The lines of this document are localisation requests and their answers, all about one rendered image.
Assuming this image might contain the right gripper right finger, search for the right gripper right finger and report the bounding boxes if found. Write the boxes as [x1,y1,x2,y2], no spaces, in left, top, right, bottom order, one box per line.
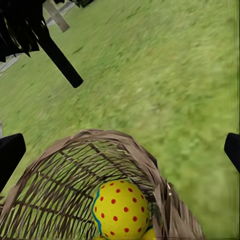
[224,133,240,173]

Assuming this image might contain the wicker basket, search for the wicker basket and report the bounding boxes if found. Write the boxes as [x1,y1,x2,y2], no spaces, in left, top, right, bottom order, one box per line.
[0,127,208,240]

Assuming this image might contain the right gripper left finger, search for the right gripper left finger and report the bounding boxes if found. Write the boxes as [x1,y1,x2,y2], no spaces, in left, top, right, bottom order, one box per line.
[0,133,26,193]

